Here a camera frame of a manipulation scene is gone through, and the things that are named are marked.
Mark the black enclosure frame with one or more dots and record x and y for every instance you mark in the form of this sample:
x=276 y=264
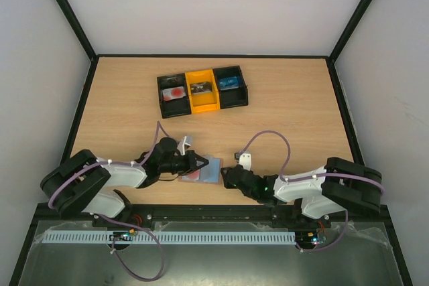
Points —
x=330 y=60

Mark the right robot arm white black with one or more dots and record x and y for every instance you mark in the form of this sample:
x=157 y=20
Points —
x=300 y=199

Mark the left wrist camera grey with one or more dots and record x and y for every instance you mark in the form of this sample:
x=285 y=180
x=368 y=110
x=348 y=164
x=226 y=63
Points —
x=184 y=144

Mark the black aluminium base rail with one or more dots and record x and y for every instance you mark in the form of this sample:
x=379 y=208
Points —
x=214 y=214

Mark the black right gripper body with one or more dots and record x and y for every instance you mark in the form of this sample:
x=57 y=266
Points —
x=231 y=175

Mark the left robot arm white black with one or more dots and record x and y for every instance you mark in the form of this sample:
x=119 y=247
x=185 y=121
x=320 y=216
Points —
x=85 y=183

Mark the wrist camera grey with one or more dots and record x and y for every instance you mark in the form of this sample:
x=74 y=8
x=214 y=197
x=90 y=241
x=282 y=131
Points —
x=184 y=144
x=243 y=158

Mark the black bin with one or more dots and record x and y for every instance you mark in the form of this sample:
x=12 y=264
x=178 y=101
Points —
x=235 y=97
x=173 y=108

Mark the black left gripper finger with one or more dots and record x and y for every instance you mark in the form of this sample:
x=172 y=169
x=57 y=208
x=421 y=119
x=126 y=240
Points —
x=201 y=170
x=196 y=159

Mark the white red april card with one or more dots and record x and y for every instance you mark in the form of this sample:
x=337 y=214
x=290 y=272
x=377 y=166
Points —
x=174 y=93

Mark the yellow middle bin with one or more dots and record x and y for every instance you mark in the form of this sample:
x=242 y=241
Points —
x=202 y=103

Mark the left black bin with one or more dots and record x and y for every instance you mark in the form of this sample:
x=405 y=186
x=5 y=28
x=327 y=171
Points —
x=173 y=108

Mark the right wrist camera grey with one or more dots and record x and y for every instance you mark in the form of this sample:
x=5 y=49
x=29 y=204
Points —
x=243 y=158

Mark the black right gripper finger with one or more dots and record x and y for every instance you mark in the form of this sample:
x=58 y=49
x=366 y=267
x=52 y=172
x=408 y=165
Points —
x=227 y=185
x=225 y=172

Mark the light blue slotted cable duct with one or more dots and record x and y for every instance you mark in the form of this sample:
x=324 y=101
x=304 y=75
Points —
x=166 y=237

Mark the right black bin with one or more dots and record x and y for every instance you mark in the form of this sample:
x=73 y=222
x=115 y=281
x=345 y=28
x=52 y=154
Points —
x=235 y=97

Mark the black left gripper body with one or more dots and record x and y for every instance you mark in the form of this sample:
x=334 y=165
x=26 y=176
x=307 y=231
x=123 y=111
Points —
x=180 y=167

